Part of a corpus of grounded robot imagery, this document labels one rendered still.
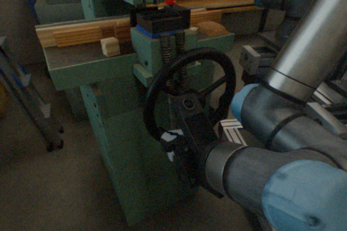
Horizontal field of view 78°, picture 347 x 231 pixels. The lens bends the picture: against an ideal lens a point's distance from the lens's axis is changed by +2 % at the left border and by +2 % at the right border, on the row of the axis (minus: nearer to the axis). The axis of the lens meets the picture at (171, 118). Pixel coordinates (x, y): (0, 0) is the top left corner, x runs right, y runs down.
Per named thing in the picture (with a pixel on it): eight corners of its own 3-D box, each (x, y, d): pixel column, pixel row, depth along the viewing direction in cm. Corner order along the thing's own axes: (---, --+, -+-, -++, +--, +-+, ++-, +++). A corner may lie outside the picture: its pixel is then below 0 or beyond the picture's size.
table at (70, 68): (60, 110, 49) (51, 88, 45) (47, 63, 69) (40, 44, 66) (252, 59, 72) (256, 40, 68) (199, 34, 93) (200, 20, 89)
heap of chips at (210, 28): (211, 36, 72) (212, 27, 70) (190, 27, 81) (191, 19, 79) (230, 32, 75) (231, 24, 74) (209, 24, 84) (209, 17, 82)
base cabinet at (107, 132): (128, 229, 110) (100, 121, 66) (99, 155, 150) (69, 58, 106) (199, 190, 127) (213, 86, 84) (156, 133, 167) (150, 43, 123)
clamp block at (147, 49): (150, 76, 56) (148, 42, 50) (132, 58, 65) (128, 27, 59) (197, 64, 61) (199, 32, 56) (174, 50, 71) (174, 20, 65)
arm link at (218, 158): (216, 158, 26) (263, 136, 29) (196, 150, 30) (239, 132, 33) (228, 212, 27) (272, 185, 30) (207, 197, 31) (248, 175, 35)
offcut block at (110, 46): (107, 57, 58) (104, 42, 56) (103, 53, 60) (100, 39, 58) (120, 53, 60) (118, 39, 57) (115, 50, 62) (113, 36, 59)
